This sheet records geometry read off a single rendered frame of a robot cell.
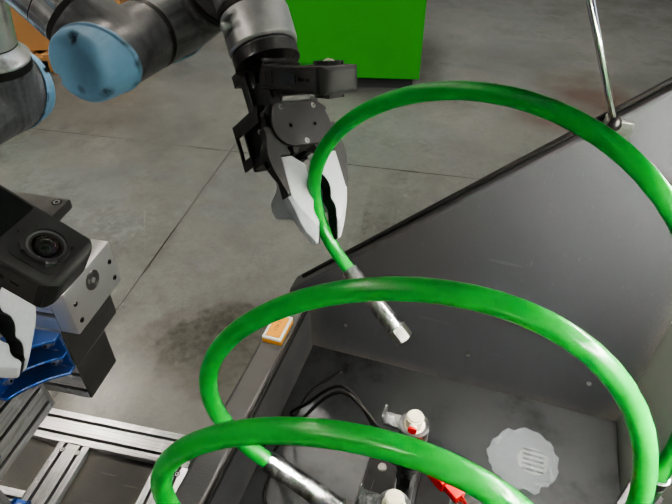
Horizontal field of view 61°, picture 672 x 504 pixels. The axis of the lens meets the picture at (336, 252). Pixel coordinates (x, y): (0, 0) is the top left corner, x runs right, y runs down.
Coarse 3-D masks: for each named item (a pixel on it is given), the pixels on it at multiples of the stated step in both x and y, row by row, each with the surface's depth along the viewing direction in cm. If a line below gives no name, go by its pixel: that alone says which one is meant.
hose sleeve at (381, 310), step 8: (344, 272) 60; (352, 272) 59; (360, 272) 60; (368, 304) 60; (376, 304) 59; (384, 304) 59; (376, 312) 59; (384, 312) 59; (392, 312) 60; (384, 320) 59; (392, 320) 59; (392, 328) 59
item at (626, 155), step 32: (384, 96) 45; (416, 96) 43; (448, 96) 41; (480, 96) 39; (512, 96) 38; (544, 96) 37; (352, 128) 49; (576, 128) 36; (608, 128) 35; (320, 160) 54; (640, 160) 34; (320, 192) 58; (320, 224) 59
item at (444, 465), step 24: (192, 432) 33; (216, 432) 31; (240, 432) 30; (264, 432) 29; (288, 432) 28; (312, 432) 28; (336, 432) 27; (360, 432) 27; (384, 432) 27; (168, 456) 34; (192, 456) 33; (384, 456) 26; (408, 456) 26; (432, 456) 26; (456, 456) 26; (168, 480) 37; (456, 480) 26; (480, 480) 26
